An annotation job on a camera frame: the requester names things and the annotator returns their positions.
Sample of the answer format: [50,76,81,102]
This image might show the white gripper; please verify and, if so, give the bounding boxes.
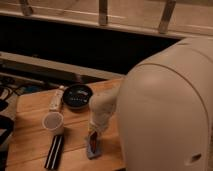
[88,93,116,140]

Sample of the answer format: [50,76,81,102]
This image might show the large white robot arm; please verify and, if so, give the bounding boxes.
[89,38,213,171]

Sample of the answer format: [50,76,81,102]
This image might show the black round bowl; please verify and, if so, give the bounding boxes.
[62,84,93,109]

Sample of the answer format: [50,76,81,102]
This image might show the white cup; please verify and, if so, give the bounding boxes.
[42,112,64,135]

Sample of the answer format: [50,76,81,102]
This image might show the black striped rectangular object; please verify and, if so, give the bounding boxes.
[44,135,64,170]

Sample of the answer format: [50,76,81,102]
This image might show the white remote controller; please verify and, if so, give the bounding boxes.
[49,86,64,111]

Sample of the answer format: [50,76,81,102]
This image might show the black cables at left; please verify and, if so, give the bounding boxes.
[0,75,26,171]

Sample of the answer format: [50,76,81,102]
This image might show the wooden railing post middle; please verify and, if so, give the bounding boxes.
[98,0,108,26]

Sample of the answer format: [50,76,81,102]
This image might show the wooden railing post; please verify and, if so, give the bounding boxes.
[19,0,33,16]
[158,0,176,34]
[98,0,108,26]

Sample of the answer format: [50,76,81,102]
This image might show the wooden railing post left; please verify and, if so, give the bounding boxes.
[19,0,33,16]

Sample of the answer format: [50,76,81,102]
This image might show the wooden railing post right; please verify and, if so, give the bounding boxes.
[158,0,176,34]

